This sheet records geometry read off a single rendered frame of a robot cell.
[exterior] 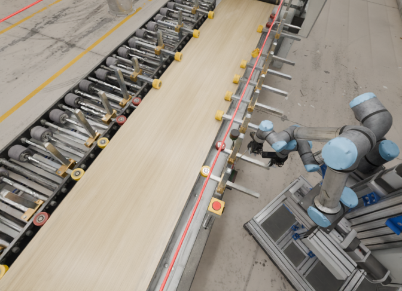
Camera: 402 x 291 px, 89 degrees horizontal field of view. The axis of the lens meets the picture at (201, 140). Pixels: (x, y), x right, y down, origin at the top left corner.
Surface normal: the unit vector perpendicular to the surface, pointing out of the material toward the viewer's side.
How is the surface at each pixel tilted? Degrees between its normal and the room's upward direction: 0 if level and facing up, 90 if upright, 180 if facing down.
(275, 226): 0
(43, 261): 0
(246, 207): 0
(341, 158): 83
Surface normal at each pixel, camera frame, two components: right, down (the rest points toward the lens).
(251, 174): 0.07, -0.54
